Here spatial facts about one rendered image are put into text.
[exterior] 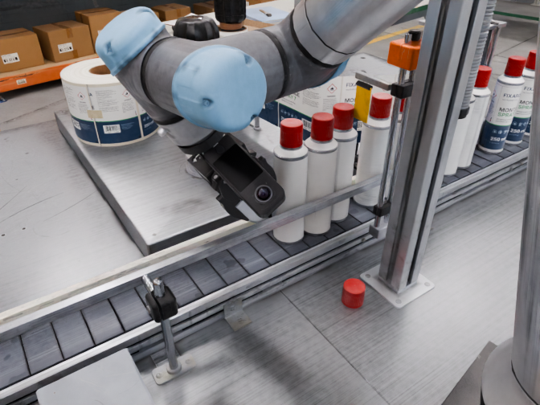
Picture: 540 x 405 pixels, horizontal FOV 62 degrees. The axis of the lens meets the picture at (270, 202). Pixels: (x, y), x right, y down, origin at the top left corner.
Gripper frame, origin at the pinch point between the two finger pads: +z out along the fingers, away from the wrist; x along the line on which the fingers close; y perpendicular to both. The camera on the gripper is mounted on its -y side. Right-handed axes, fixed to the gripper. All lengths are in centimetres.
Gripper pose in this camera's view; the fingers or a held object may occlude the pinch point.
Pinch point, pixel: (271, 218)
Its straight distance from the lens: 70.1
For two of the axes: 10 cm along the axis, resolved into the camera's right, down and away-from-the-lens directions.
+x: -7.2, 6.9, -1.2
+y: -5.6, -4.7, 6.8
